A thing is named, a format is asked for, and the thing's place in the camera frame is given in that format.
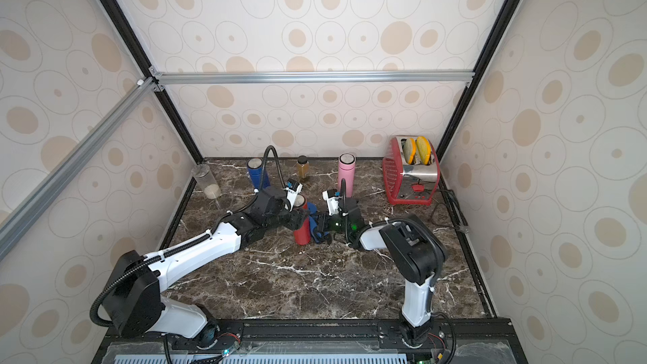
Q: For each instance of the left diagonal aluminium rail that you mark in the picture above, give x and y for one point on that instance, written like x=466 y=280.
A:
x=31 y=209

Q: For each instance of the pink thermos bottle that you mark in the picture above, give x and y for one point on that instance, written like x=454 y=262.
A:
x=346 y=172

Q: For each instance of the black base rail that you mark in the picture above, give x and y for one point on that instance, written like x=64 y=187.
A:
x=325 y=341

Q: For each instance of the red thermos bottle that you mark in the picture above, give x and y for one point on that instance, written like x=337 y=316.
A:
x=302 y=236

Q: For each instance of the yellow toast slice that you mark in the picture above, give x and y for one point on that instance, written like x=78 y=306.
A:
x=409 y=150
x=424 y=150

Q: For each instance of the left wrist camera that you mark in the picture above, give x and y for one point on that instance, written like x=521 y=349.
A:
x=293 y=189

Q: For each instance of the left yellow toast slice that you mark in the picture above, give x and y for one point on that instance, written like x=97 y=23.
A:
x=409 y=150

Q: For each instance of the right yellow toast slice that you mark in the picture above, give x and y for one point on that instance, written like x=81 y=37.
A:
x=424 y=150

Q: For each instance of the small brown spice jar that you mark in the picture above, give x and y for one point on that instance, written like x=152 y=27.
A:
x=303 y=167

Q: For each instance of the blue thermos bottle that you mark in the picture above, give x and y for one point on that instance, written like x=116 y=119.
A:
x=259 y=178

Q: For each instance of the clear glass cup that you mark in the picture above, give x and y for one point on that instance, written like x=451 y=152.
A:
x=207 y=181

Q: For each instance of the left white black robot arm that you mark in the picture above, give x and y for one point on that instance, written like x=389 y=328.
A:
x=132 y=301

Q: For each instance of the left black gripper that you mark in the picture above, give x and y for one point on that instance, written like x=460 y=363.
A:
x=298 y=218

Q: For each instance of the horizontal aluminium rail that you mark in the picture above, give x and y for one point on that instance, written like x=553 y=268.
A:
x=318 y=77

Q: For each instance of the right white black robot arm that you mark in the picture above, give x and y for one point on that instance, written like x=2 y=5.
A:
x=417 y=253

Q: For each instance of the red polka dot toaster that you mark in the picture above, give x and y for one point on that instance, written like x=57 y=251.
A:
x=406 y=184

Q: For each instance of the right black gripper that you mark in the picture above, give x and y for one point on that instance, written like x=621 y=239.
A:
x=331 y=222

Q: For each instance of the blue cloth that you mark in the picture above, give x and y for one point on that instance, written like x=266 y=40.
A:
x=316 y=225

